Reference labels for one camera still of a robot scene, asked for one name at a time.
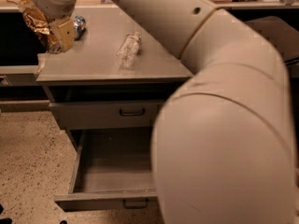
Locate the blue silver soda can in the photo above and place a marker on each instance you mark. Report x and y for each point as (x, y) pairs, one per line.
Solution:
(79, 27)

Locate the grey drawer cabinet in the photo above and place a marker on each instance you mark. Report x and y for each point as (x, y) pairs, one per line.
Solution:
(89, 71)

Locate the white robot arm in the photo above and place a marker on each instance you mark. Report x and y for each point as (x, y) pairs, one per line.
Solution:
(223, 149)

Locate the closed upper drawer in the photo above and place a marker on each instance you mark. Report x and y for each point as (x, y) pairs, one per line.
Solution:
(105, 115)

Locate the orange soda can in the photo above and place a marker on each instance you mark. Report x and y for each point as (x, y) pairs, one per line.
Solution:
(39, 24)

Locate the open middle drawer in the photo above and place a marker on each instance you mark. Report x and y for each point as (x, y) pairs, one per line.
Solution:
(112, 171)

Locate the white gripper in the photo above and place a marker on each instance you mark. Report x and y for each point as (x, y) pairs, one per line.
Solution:
(56, 7)

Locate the clear plastic bottle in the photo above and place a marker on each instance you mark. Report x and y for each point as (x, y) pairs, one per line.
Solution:
(128, 51)

